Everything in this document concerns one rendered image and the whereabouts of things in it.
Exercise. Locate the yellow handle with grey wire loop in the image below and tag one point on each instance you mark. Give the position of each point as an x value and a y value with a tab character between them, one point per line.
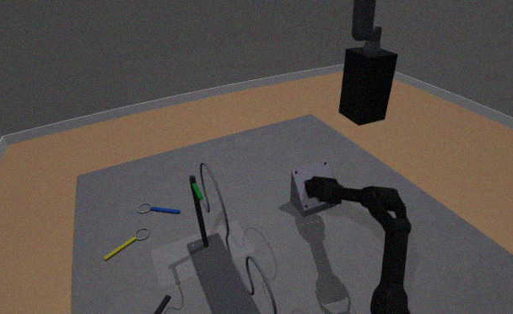
127	243

